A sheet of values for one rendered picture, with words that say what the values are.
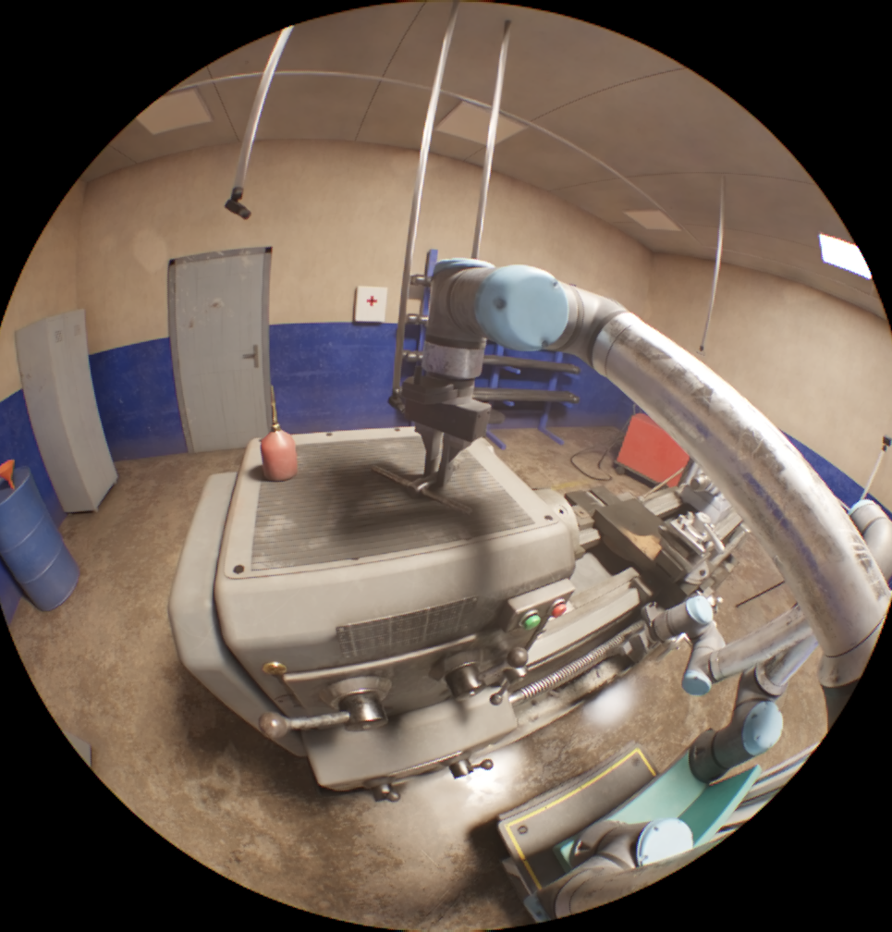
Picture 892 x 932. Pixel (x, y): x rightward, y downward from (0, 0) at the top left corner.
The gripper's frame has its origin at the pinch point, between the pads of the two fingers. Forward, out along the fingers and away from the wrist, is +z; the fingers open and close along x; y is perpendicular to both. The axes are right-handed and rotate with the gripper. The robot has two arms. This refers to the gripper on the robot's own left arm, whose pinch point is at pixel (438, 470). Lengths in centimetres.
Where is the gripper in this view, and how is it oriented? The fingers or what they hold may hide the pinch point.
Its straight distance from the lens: 55.8
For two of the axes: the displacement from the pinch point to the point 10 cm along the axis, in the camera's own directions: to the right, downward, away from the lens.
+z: -1.2, 8.7, 4.9
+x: -8.3, -3.6, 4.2
